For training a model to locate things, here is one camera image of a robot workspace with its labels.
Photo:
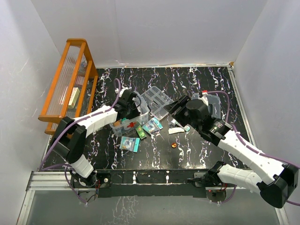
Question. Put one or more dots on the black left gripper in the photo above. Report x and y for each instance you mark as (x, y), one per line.
(135, 114)

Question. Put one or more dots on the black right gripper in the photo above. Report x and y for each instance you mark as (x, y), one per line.
(173, 108)

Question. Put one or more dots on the white ointment tube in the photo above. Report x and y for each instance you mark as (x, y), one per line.
(175, 123)

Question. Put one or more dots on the clear medicine kit box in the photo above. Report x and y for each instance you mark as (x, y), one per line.
(133, 122)

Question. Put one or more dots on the teal bandage packet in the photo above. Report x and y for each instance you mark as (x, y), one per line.
(152, 126)

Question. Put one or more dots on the green small box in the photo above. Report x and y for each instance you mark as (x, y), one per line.
(141, 132)

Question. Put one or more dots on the teal plaster packet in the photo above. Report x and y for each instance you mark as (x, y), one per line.
(130, 144)

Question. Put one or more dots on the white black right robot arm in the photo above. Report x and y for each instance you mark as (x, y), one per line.
(273, 179)

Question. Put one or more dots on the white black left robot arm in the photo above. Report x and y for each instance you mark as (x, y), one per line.
(70, 135)

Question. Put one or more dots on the white teal-cap bottle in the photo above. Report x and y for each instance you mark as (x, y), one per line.
(123, 120)

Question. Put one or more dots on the brown pill bottle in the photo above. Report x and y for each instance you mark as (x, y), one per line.
(117, 123)

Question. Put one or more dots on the clear divided organizer tray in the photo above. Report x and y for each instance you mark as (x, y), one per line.
(156, 100)

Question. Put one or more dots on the white paper leaflet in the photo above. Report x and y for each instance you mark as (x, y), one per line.
(175, 130)

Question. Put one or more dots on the clear box lid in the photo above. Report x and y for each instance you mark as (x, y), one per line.
(214, 105)

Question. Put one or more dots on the cream box on rack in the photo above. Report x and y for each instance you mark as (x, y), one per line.
(73, 98)

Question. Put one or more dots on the orange wooden rack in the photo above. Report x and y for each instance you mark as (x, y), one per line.
(76, 68)

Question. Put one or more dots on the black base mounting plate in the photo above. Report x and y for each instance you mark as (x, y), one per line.
(175, 182)

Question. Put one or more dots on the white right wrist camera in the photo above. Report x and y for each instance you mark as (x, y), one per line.
(204, 95)

